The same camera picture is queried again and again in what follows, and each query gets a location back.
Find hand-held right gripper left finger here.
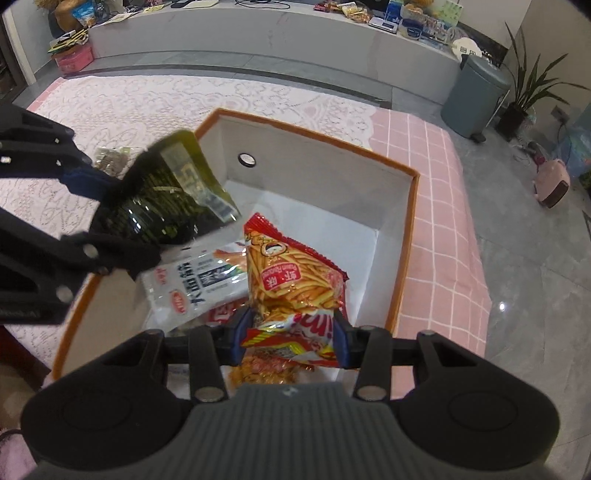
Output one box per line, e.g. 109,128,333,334
99,307,254,402

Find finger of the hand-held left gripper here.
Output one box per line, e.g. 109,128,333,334
0,104,121,200
0,208,161,280

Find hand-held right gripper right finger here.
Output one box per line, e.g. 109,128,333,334
333,311,488,401

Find dark green snack packet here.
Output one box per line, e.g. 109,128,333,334
90,130,241,251

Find white snack packet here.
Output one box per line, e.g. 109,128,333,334
141,242,251,331

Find orange stick snack packet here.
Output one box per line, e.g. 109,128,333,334
228,212,350,387

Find orange storage box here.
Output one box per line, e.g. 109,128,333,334
51,107,421,384

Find clear snack packet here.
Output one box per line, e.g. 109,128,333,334
92,145,136,177

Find white lace tablecloth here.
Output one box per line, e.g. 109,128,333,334
0,74,393,245

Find pink tin box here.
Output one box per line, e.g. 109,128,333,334
54,46,95,75

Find pink fan heater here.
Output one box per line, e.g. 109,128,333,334
533,158,572,209

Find grey pedal trash can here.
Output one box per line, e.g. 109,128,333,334
441,54,512,143

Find long leaf potted plant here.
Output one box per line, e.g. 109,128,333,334
496,21,591,142

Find white round device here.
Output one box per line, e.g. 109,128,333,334
452,37,484,59

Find yellow snack bags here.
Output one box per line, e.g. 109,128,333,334
341,2,373,24

